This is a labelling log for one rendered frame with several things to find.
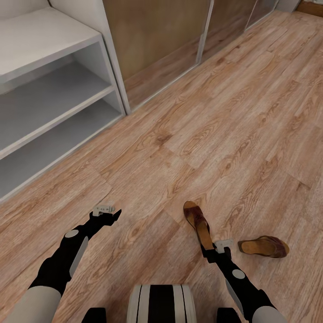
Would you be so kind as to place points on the robot trunk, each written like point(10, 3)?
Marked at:
point(161, 303)

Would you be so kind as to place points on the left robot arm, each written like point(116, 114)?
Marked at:
point(41, 300)

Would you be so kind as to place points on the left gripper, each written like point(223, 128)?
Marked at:
point(106, 219)

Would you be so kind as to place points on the sandal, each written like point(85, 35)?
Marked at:
point(195, 217)
point(266, 246)

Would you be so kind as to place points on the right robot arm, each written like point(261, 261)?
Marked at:
point(254, 304)

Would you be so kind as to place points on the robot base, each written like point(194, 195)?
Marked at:
point(98, 315)

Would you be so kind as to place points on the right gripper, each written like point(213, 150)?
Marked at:
point(213, 256)

